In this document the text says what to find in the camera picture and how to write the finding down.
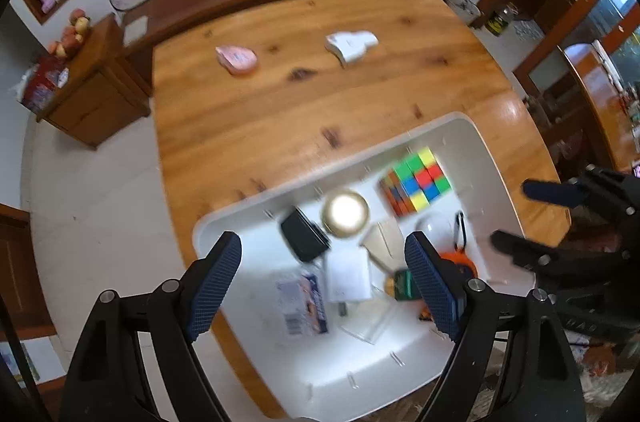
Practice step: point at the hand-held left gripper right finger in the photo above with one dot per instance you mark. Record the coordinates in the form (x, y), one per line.
(432, 287)

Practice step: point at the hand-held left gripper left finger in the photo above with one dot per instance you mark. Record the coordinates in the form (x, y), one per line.
(215, 287)

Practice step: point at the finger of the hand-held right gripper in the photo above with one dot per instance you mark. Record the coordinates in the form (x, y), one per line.
(520, 247)
(545, 192)

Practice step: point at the green bottle with gold cap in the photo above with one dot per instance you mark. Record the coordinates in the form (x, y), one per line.
(402, 284)

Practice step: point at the white egg-shaped case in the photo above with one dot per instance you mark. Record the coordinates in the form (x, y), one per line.
(432, 227)

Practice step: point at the small white box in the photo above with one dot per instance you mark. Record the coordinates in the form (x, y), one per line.
(347, 274)

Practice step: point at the clear box with blue label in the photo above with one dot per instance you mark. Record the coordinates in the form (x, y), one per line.
(302, 307)

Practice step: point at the black charger adapter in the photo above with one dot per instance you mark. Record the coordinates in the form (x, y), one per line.
(302, 237)

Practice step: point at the colourful puzzle cube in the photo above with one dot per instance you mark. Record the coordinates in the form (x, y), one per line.
(417, 182)

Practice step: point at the white plastic bin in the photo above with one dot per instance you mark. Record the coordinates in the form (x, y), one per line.
(310, 372)

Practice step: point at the orange tape measure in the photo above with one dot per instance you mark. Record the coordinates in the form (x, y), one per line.
(460, 262)

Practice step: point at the beige triangular piece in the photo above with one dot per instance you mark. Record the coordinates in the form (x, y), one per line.
(382, 244)

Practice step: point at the clear plastic case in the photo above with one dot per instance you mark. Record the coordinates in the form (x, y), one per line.
(370, 322)

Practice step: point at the round gold-rimmed object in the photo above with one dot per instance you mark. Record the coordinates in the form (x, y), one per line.
(345, 212)

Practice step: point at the pink oval case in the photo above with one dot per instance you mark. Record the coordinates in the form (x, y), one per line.
(236, 60)

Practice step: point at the wooden side cabinet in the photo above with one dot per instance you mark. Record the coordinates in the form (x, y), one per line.
(90, 92)

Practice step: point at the red printed box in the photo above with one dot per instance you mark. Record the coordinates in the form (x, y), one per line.
(40, 87)

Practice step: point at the white pad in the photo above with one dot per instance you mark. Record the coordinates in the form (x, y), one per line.
(135, 30)

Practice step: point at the pile of peaches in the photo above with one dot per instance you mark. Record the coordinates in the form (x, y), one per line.
(72, 35)

